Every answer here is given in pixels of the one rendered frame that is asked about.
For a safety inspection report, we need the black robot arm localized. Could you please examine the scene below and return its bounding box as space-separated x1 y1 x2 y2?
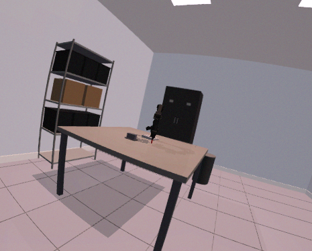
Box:
146 104 164 131

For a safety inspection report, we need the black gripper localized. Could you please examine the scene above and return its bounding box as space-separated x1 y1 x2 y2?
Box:
151 124 158 140

